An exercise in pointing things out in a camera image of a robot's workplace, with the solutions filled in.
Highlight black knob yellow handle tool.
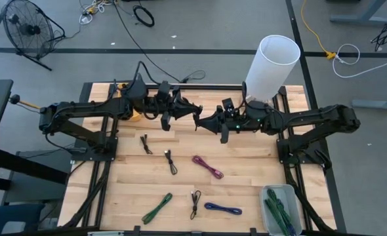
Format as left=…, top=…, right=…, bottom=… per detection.
left=9, top=94, right=41, bottom=110

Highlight thick black cable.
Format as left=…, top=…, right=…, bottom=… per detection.
left=190, top=189, right=202, bottom=221

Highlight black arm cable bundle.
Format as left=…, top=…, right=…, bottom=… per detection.
left=283, top=163, right=336, bottom=234
left=62, top=162, right=112, bottom=229

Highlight black aluminium table frame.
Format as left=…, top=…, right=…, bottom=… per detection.
left=57, top=81, right=348, bottom=236

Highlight white floor cable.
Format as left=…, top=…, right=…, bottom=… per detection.
left=331, top=43, right=387, bottom=79

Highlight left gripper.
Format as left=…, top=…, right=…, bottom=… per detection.
left=153, top=94, right=203, bottom=132

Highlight grey desk leg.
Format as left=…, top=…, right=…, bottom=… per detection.
left=329, top=0, right=387, bottom=26
left=350, top=97, right=387, bottom=111

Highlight long black floor cable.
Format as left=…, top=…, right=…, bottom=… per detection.
left=113, top=0, right=207, bottom=85

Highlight yellow extension cord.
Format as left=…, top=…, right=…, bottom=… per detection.
left=300, top=0, right=337, bottom=61

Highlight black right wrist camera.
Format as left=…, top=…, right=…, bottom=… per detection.
left=221, top=97, right=235, bottom=114

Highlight purple braided cable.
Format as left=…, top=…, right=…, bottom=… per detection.
left=203, top=202, right=243, bottom=216

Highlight green braided cable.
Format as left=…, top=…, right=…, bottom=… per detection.
left=141, top=192, right=174, bottom=226
left=266, top=188, right=292, bottom=229
left=264, top=198, right=285, bottom=236

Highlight white shade table lamp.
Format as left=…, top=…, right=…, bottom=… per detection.
left=244, top=34, right=302, bottom=106

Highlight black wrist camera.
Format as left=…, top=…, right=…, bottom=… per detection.
left=221, top=97, right=235, bottom=114
left=157, top=81, right=172, bottom=98

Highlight black coiled floor cable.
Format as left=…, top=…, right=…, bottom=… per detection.
left=132, top=5, right=155, bottom=28

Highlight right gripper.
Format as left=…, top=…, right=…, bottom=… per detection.
left=193, top=111, right=249, bottom=144

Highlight blue chair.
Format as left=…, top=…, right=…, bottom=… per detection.
left=0, top=203, right=46, bottom=236

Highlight white power strip cords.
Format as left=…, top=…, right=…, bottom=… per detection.
left=78, top=0, right=113, bottom=26

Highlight thin black cable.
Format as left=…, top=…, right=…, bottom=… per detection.
left=163, top=149, right=178, bottom=176
left=140, top=132, right=153, bottom=155

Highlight pink braided cable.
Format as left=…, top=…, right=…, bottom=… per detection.
left=192, top=155, right=225, bottom=180

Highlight black floor fan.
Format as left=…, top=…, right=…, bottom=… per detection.
left=1, top=0, right=66, bottom=71

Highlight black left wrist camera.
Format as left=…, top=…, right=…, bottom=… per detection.
left=157, top=81, right=172, bottom=98

